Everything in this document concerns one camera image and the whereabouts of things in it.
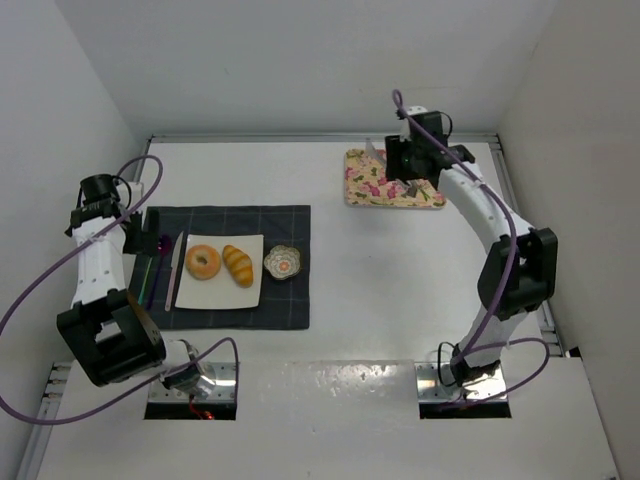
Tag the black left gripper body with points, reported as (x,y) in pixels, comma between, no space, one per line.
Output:
(143,232)

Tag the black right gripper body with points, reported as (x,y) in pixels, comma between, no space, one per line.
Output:
(400,170)

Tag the metal bread tongs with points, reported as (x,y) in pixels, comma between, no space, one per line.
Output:
(410,187)

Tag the iridescent fork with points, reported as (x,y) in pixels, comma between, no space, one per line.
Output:
(144,281)

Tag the sugared donut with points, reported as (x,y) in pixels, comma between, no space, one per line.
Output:
(203,262)

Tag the striped long bread roll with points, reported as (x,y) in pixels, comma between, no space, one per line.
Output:
(239,265)

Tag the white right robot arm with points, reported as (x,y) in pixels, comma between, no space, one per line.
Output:
(519,272)

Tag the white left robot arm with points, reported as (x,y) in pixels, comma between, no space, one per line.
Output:
(107,329)

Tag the floral rectangular tray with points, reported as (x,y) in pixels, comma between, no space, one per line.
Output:
(365,184)

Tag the white square plate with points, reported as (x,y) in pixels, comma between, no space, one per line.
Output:
(221,292)

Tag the small floral dish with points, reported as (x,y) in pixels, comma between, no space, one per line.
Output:
(283,262)

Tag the dark checked placemat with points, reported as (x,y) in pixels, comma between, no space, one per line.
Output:
(283,304)

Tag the pink handled knife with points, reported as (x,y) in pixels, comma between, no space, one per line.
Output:
(173,273)

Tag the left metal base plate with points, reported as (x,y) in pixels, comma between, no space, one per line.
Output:
(220,382)

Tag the metal base plate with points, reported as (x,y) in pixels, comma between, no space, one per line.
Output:
(431,390)
(220,382)

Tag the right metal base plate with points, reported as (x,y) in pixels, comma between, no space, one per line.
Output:
(431,390)

